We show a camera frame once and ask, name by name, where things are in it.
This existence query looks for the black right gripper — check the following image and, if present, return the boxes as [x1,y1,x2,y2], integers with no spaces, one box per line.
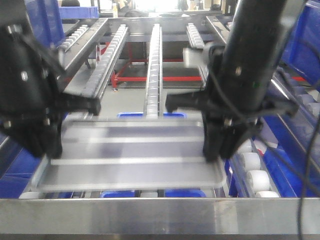
[165,45,298,162]

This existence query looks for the red metal floor frame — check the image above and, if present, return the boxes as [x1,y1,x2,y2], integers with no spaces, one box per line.
[64,41,307,89]

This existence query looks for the blue bin upper left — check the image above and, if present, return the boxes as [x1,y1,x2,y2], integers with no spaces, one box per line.
[24,0,65,48]

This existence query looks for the black cable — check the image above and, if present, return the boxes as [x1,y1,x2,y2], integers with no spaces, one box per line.
[207,37,320,240]

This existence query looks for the left white roller track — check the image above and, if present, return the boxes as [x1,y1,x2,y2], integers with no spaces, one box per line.
[81,24,129,99]

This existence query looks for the blue bin upper right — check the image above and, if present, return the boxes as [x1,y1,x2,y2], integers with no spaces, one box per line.
[282,0,320,89]

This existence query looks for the silver ribbed metal tray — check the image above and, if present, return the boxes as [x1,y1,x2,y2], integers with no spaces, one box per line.
[30,118,226,192]

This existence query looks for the far left roller track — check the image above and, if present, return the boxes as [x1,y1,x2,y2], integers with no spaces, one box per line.
[58,24,89,52]

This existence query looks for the blue bin below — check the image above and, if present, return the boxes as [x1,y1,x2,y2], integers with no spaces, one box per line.
[223,114,320,198]
[100,112,205,198]

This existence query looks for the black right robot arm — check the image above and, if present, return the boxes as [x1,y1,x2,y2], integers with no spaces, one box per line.
[165,0,306,162]

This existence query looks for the steel divider rail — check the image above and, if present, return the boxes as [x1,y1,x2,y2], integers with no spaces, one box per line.
[206,15,320,161]
[59,18,110,83]

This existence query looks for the left steel divider rail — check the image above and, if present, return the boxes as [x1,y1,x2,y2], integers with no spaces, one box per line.
[59,18,110,83]

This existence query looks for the blue bin below centre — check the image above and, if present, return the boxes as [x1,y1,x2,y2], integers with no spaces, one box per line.
[100,112,205,198]

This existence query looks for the steel shelf front rail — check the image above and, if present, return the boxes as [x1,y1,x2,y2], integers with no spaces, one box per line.
[0,197,320,236]

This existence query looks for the blue bin below right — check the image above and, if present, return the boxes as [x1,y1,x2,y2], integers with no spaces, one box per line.
[223,114,320,198]

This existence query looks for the centre white roller track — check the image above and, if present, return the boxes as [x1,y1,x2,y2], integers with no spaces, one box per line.
[143,23,163,119]

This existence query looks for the right steel divider rail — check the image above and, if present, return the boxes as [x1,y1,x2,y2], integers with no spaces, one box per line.
[206,15,320,161]

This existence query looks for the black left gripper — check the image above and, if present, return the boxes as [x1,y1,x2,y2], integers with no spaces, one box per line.
[0,23,101,158]

